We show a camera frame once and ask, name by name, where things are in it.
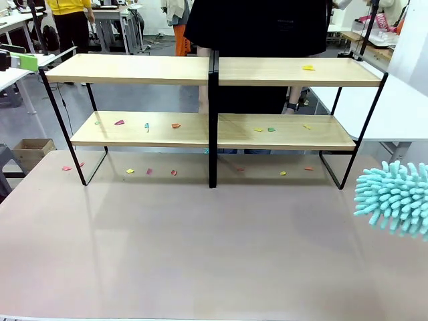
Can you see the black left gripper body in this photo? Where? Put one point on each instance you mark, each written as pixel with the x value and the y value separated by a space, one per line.
pixel 4 60

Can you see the teal chenille duster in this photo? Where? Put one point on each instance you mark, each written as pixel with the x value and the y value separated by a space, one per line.
pixel 398 200

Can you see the person's left forearm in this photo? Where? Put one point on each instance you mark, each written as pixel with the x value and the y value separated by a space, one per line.
pixel 295 95

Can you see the person's right hand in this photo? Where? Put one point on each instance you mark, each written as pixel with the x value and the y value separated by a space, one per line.
pixel 204 107

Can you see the person's left hand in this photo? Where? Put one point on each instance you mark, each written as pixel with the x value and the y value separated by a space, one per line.
pixel 288 112

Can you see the white table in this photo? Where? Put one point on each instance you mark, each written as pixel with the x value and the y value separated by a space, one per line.
pixel 10 78
pixel 394 110

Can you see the black stand pole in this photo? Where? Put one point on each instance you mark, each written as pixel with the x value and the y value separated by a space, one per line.
pixel 367 33
pixel 45 53

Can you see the black backpack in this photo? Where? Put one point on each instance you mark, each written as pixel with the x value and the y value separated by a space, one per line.
pixel 50 38

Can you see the white desk with clutter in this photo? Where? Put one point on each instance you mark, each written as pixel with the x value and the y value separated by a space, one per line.
pixel 13 21

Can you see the person in yellow top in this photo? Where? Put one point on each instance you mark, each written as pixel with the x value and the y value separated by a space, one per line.
pixel 67 6

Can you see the cardboard box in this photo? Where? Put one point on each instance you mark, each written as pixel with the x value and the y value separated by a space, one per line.
pixel 31 154

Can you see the grey-legged desk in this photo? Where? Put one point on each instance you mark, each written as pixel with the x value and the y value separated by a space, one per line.
pixel 110 13

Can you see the grey stool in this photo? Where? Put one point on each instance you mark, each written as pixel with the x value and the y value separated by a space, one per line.
pixel 5 157

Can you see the person in orange trousers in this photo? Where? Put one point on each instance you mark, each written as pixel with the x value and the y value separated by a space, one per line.
pixel 180 40

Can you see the person in black dress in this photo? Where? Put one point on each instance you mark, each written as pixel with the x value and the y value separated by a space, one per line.
pixel 254 26

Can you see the black wrist watch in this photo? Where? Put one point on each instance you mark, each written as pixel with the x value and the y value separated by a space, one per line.
pixel 292 107

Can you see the wooden table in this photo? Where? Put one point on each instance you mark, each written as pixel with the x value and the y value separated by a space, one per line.
pixel 378 50

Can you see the pink printed bag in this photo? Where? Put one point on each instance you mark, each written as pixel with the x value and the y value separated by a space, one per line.
pixel 384 21

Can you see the wood shelf unit black frame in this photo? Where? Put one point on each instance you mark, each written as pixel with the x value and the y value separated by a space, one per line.
pixel 133 68
pixel 267 73

